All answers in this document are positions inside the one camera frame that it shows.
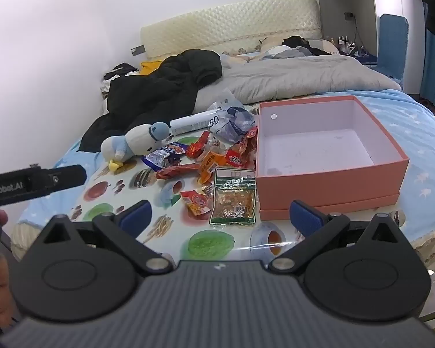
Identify black puffer jacket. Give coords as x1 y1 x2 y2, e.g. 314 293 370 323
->
79 49 223 153

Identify pink floral pillow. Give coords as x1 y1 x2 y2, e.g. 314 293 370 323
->
239 36 339 60

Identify red packet with round logo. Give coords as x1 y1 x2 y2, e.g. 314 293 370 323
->
180 188 214 221

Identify white cylindrical bottle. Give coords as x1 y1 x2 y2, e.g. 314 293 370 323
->
170 110 222 136

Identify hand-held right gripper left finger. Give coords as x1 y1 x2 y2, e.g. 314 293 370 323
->
32 200 175 275

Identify large red orange snack packet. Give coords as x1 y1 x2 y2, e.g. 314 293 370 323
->
225 127 259 170

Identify grey blanket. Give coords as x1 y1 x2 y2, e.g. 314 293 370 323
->
194 52 402 113

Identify blue white snack packet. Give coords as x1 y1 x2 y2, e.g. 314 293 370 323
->
142 142 188 171

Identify pink cardboard box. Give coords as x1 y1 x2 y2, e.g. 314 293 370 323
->
255 94 410 222

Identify dark clothes on pillow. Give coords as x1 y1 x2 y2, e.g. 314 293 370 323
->
281 35 332 57

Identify grey foil packet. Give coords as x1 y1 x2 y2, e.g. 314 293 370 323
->
206 134 227 155

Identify white cabinet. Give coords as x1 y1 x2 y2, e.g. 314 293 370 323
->
313 0 401 57

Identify red foil packet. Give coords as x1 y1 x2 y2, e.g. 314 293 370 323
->
186 130 211 159

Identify clear plastic bag blue print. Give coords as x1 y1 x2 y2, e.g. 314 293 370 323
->
207 89 257 144

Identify long flat red packet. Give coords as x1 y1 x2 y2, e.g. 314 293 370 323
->
156 162 202 181

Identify blue white plush penguin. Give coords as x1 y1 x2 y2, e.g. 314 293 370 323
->
101 121 170 172

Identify yellow cloth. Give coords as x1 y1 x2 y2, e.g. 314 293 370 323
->
141 60 165 77

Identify group of small bottles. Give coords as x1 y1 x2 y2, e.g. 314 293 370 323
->
326 34 370 57

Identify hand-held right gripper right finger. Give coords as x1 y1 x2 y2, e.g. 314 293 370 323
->
269 200 408 274

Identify green label peanut packet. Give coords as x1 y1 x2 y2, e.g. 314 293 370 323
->
209 168 258 227

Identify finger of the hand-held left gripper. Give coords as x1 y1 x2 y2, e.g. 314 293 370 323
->
43 165 87 192

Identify cream quilted headboard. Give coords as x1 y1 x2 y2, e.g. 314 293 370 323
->
141 0 321 60

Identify white and black clothes pile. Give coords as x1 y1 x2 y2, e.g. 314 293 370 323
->
101 63 140 98

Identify fruit printed mat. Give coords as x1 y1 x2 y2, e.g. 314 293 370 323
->
16 103 435 272

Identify blue chair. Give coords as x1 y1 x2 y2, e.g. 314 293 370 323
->
371 14 409 80

